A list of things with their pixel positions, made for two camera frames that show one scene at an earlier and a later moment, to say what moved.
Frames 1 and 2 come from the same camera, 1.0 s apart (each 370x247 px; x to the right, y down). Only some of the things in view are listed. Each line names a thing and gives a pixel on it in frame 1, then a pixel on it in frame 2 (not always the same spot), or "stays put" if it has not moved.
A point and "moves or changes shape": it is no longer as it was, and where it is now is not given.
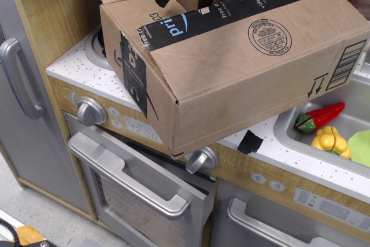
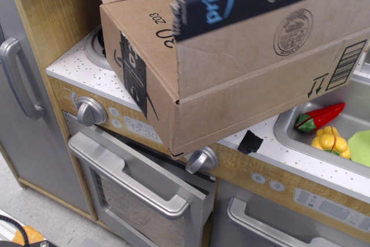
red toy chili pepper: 308,121 stays put
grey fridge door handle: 9,48 stays put
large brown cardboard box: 270,39 moves or changes shape
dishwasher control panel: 336,210 stays put
